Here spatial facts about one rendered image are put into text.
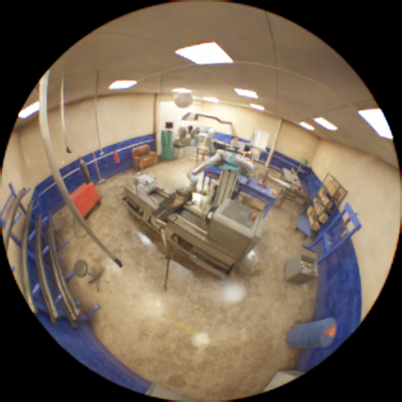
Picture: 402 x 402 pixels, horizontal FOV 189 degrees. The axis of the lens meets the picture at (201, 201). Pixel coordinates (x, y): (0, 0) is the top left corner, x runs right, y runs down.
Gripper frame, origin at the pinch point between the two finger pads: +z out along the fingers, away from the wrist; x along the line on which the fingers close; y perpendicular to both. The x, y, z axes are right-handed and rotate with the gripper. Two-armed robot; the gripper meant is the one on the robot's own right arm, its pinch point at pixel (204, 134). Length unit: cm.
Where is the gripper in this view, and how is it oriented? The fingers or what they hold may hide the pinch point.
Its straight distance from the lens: 130.6
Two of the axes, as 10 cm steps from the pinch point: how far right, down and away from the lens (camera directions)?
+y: 2.6, 2.4, 9.3
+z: 8.4, 4.2, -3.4
